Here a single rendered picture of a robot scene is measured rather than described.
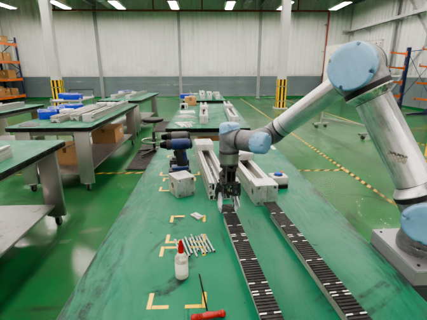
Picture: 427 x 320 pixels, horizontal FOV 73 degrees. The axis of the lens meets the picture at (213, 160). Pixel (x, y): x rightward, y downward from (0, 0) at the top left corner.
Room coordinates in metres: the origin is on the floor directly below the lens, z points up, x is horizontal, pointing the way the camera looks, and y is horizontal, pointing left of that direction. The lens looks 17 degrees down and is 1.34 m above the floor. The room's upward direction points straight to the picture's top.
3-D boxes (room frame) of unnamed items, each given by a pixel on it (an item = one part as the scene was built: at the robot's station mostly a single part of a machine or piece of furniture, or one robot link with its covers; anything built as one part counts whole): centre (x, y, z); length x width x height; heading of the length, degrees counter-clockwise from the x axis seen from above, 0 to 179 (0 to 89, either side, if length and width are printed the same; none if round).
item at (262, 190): (1.21, -0.24, 0.83); 0.12 x 0.09 x 0.10; 98
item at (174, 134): (1.72, 0.24, 0.89); 0.20 x 0.08 x 0.22; 100
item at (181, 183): (1.31, 0.14, 0.83); 0.11 x 0.10 x 0.10; 121
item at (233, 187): (1.04, -0.06, 0.95); 0.09 x 0.08 x 0.12; 8
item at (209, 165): (1.62, 0.03, 0.82); 0.80 x 0.10 x 0.09; 8
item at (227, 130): (1.04, -0.06, 1.11); 0.09 x 0.08 x 0.11; 51
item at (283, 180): (1.39, -0.32, 0.81); 0.10 x 0.08 x 0.06; 98
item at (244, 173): (1.65, -0.16, 0.82); 0.80 x 0.10 x 0.09; 8
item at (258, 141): (1.00, -0.15, 1.11); 0.11 x 0.11 x 0.08; 51
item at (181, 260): (0.70, 0.09, 0.84); 0.04 x 0.04 x 0.12
